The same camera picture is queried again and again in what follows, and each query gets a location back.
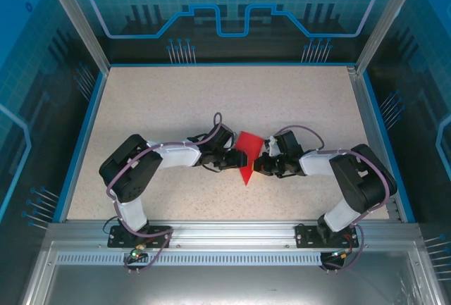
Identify aluminium frame post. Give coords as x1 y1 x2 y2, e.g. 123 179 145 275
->
355 0 426 73
38 0 111 73

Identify metal tray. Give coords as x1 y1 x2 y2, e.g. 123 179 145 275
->
20 241 443 305

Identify aluminium mounting rail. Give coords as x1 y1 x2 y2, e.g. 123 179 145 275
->
45 219 422 249

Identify cable connector with green light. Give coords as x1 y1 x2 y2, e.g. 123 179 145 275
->
330 247 354 261
128 243 149 261

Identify aluminium side rail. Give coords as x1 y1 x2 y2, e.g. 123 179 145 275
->
347 66 402 222

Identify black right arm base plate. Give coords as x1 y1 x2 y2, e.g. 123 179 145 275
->
295 223 360 249

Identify red paper sheet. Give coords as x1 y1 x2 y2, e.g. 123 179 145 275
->
234 130 264 187

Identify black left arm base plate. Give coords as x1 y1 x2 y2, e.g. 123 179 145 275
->
107 225 173 249

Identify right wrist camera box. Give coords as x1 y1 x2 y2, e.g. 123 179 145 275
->
264 135 280 156

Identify slotted cable duct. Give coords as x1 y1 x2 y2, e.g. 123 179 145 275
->
55 252 327 267

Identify blue printed side panel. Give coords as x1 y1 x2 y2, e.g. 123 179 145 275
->
0 0 106 305
359 0 451 305

